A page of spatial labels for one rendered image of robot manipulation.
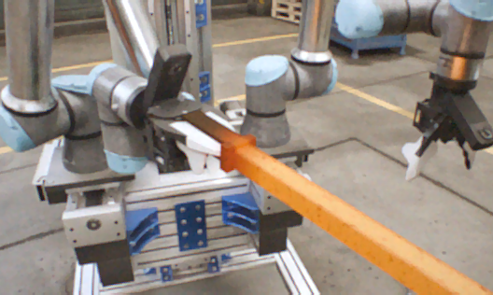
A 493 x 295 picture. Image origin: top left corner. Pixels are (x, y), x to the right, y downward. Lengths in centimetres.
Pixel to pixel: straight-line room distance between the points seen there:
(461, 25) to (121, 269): 98
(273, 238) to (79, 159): 58
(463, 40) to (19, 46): 80
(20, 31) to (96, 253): 58
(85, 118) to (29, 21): 30
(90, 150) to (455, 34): 85
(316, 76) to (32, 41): 71
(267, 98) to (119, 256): 58
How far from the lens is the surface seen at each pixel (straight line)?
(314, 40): 114
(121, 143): 74
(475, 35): 77
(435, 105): 84
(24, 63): 91
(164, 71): 55
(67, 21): 721
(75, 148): 111
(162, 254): 129
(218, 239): 129
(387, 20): 75
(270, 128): 114
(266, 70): 109
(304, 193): 42
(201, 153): 51
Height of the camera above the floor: 136
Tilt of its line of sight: 28 degrees down
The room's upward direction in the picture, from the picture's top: straight up
